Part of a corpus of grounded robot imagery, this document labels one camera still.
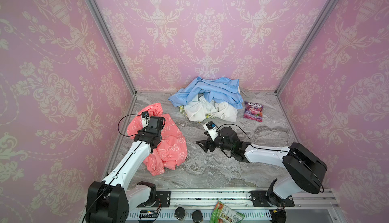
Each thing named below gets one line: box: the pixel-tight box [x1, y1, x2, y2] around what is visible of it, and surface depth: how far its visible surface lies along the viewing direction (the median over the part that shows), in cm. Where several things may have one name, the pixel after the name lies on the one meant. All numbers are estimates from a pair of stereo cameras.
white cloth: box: [184, 94, 239, 123], surface depth 105 cm
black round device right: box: [269, 208, 287, 223], surface depth 73 cm
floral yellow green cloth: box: [178, 104, 186, 115], surface depth 111 cm
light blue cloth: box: [168, 76, 244, 109], surface depth 107 cm
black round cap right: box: [191, 209, 204, 223], surface depth 64 cm
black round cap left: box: [174, 206, 186, 220], surface depth 64 cm
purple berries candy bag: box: [243, 100, 264, 123], surface depth 108 cm
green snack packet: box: [209, 200, 246, 223], surface depth 69 cm
